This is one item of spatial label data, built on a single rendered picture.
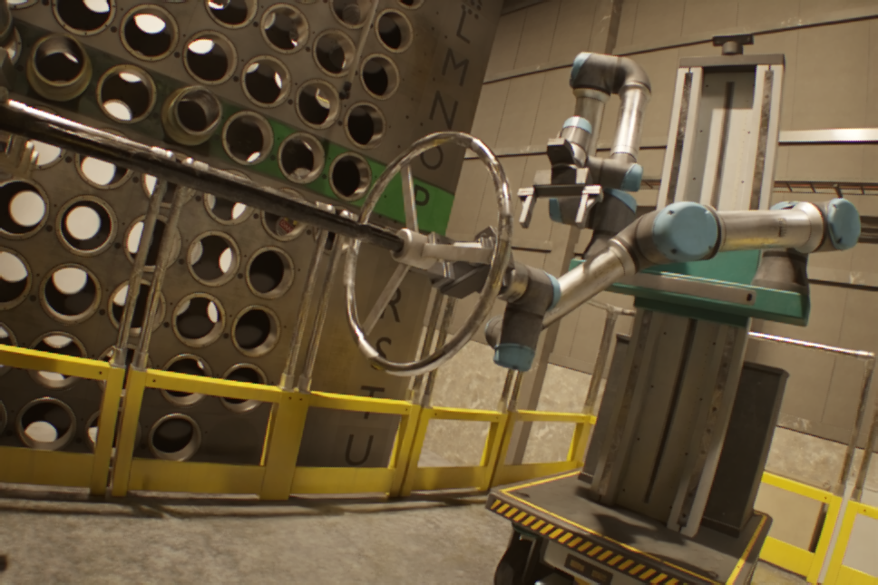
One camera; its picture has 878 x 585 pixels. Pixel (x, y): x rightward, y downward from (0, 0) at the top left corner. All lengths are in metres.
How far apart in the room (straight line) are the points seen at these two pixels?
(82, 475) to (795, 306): 1.93
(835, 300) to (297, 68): 6.59
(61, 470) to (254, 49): 1.90
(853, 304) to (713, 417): 5.93
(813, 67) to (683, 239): 7.76
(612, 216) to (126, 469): 1.60
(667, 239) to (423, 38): 2.31
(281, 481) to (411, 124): 1.96
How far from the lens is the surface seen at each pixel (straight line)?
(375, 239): 0.76
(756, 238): 1.19
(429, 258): 0.80
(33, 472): 1.71
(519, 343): 0.96
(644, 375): 1.63
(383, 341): 2.92
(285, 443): 1.84
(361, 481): 2.06
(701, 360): 1.63
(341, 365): 2.82
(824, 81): 8.58
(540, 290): 0.97
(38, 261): 2.39
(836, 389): 7.32
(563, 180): 1.23
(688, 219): 1.07
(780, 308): 1.37
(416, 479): 2.22
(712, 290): 1.39
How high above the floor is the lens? 0.78
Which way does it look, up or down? 3 degrees up
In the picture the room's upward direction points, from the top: 14 degrees clockwise
